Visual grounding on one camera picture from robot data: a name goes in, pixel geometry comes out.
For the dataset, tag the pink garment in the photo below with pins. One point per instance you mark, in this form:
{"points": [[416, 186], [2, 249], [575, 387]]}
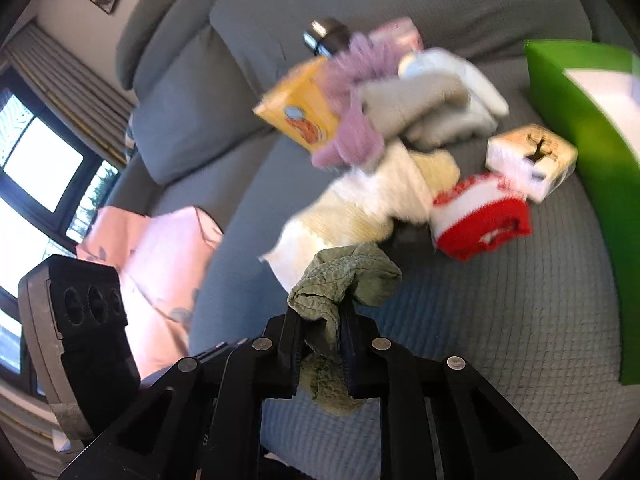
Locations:
{"points": [[161, 263]]}

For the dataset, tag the purple mesh bath pouf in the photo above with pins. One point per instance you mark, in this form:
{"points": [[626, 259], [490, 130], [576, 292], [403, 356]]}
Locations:
{"points": [[401, 33]]}

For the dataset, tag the grey striped curtain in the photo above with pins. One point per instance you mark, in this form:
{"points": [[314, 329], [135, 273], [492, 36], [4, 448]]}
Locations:
{"points": [[92, 110]]}

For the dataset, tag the white cream knitted cloth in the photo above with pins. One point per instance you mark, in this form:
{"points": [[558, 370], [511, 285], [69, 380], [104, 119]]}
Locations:
{"points": [[361, 206]]}

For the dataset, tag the window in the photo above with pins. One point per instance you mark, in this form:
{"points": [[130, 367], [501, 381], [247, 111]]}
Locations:
{"points": [[52, 186]]}

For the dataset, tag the clear bottle steel cap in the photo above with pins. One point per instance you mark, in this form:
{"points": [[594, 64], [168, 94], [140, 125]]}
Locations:
{"points": [[326, 37]]}

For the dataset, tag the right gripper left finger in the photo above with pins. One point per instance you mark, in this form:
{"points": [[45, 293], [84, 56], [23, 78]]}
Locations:
{"points": [[285, 355]]}

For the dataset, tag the green cloth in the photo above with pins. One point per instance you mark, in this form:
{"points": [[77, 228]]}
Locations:
{"points": [[360, 272]]}

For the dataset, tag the white plush toy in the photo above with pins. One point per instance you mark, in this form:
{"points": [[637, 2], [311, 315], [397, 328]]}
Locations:
{"points": [[471, 105]]}

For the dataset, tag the red white sock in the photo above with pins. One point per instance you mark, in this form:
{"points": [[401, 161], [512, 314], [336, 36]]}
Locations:
{"points": [[478, 215]]}

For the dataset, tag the purple and grey sock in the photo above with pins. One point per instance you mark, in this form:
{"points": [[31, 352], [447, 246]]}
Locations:
{"points": [[374, 105]]}

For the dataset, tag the green cardboard box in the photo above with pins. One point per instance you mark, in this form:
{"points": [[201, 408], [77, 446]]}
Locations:
{"points": [[588, 93]]}

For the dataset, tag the beige tree tissue pack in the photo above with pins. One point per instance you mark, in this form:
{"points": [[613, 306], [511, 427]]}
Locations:
{"points": [[534, 158]]}

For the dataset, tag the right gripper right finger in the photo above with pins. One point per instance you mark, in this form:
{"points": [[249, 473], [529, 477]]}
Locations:
{"points": [[357, 332]]}

